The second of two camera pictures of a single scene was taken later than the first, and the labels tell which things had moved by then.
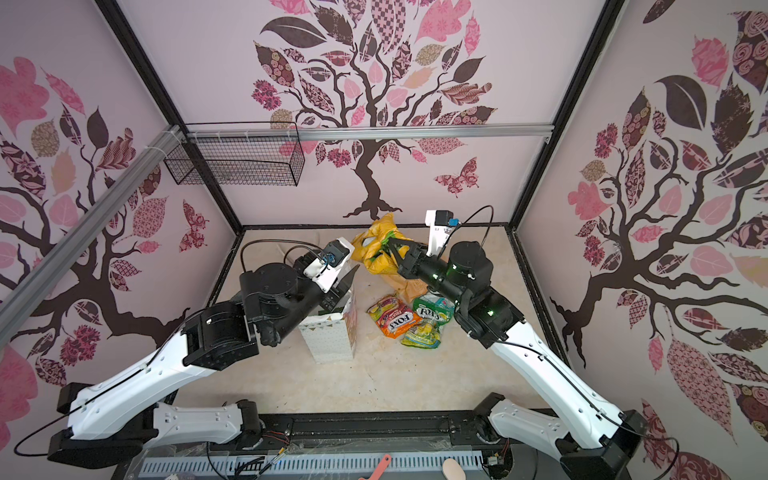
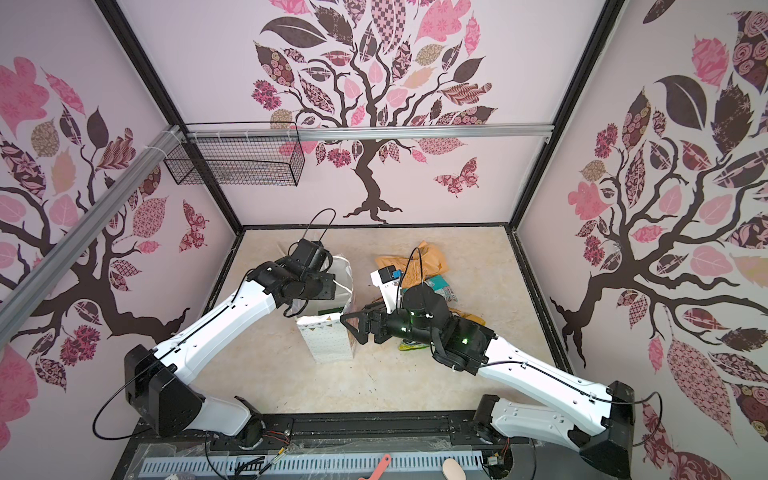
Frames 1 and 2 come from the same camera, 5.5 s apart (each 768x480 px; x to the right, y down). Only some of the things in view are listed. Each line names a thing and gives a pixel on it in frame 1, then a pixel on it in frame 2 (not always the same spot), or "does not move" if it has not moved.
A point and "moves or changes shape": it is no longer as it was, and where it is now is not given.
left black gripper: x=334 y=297 → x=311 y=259
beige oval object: x=452 y=471 does not move
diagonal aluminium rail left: x=39 y=272 does not move
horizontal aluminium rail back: x=214 y=133 does not move
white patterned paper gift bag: x=331 y=337 does not move
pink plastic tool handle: x=380 y=468 does not move
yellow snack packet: x=372 y=246 moves or changes shape
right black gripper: x=412 y=265 → x=380 y=315
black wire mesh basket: x=268 y=153 does not move
